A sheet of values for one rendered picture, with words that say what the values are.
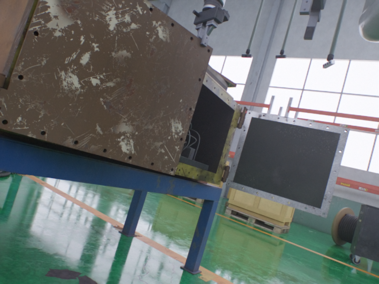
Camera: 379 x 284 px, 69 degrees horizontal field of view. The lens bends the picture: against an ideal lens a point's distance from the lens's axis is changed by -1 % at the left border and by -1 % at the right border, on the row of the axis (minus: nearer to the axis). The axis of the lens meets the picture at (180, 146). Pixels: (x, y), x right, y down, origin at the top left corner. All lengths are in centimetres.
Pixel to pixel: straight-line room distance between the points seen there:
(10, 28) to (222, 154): 137
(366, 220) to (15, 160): 513
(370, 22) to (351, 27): 1067
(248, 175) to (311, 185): 39
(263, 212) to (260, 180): 397
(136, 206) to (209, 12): 172
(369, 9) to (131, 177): 114
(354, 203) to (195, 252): 828
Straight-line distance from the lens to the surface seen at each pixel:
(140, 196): 244
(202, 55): 120
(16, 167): 100
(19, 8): 118
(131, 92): 100
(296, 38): 1208
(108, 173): 120
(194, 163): 164
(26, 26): 95
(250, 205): 597
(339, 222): 750
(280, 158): 192
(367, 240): 549
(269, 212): 586
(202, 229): 208
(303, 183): 189
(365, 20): 129
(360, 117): 853
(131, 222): 249
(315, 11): 109
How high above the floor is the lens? 71
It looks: 4 degrees up
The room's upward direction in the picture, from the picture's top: 17 degrees clockwise
